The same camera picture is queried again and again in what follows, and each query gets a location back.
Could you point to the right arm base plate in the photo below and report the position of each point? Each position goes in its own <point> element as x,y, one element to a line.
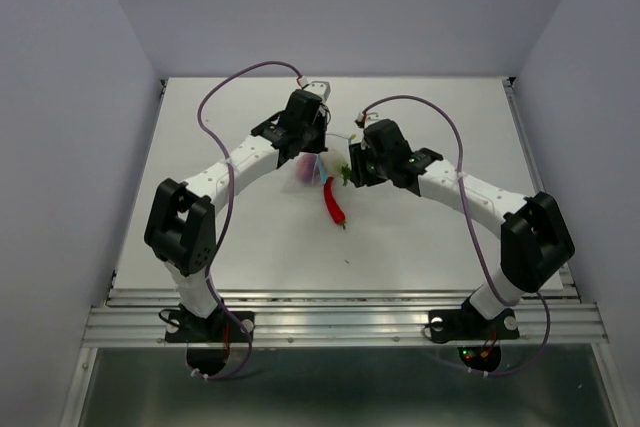
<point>449,325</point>

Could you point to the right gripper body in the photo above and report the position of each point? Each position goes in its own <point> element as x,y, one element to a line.
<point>368,169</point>

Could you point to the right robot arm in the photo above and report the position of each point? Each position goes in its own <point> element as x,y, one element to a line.
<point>534,238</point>

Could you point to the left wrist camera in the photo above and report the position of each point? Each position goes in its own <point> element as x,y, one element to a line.
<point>321,89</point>

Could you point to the white radish with leaves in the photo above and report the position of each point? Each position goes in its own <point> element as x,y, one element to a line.
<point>336,165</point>

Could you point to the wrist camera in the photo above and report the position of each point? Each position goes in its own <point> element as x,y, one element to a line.
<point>321,89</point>
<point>365,117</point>

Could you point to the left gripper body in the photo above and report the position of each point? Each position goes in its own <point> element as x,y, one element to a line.
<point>314,136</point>

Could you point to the clear zip top bag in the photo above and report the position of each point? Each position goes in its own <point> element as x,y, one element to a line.
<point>340,142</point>

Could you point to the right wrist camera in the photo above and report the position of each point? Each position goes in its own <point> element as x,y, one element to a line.
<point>365,117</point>

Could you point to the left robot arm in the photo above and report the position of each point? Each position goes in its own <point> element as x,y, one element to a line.
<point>181,226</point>

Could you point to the aluminium mounting rail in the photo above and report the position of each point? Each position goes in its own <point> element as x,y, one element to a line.
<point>336,318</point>

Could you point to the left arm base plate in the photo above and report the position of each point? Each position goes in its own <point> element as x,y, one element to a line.
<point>184,327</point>

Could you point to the red chili pepper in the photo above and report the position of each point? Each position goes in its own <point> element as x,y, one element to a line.
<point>333,209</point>

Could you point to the purple onion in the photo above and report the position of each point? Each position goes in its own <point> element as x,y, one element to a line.
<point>306,169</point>

